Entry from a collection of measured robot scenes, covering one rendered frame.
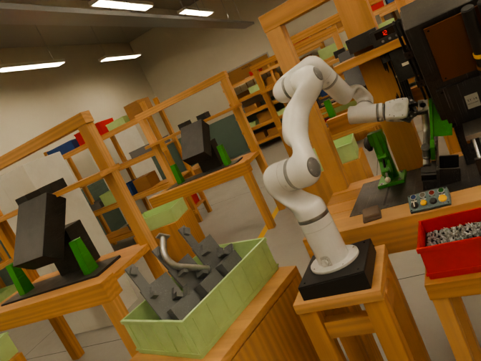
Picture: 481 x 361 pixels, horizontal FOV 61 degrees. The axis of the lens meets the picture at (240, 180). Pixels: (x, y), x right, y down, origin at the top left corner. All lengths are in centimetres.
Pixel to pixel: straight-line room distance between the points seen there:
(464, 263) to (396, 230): 39
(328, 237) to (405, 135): 94
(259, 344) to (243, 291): 23
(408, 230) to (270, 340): 72
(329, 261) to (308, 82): 66
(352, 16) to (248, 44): 1029
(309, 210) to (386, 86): 97
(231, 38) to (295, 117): 1109
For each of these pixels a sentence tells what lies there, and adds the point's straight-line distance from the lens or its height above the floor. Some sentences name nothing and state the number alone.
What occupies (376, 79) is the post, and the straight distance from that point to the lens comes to 224.
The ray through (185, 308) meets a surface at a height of 89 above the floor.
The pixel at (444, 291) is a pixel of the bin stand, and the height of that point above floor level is 77.
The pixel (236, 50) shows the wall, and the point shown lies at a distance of 1256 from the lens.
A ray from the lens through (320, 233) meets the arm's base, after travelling 150.
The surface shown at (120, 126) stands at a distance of 720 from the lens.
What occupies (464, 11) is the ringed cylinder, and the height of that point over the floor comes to 155.
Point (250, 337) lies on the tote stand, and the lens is 172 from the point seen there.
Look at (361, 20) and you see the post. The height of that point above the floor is 169.
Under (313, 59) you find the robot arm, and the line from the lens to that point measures 179.
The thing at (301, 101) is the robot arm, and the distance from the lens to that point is 159.
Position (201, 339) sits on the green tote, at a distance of 166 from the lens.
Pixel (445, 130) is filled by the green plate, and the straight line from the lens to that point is 190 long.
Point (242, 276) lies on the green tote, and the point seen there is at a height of 90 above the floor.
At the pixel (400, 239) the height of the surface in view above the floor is 81.
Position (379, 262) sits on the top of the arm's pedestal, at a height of 85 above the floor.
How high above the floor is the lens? 160
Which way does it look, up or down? 10 degrees down
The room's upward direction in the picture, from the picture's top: 25 degrees counter-clockwise
